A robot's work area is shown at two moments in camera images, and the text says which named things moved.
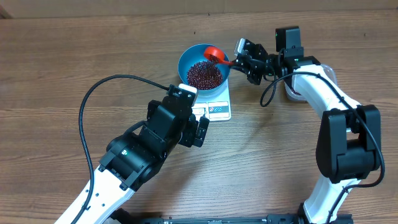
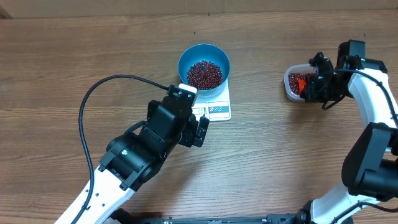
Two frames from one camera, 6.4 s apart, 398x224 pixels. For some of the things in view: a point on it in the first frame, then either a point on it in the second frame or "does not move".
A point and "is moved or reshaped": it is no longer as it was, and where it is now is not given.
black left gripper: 188,139 does not move
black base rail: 124,216 does not move
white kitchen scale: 215,109 does not move
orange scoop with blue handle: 215,53 is moved or reshaped
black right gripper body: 267,63 to 326,89
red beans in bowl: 204,75 does not move
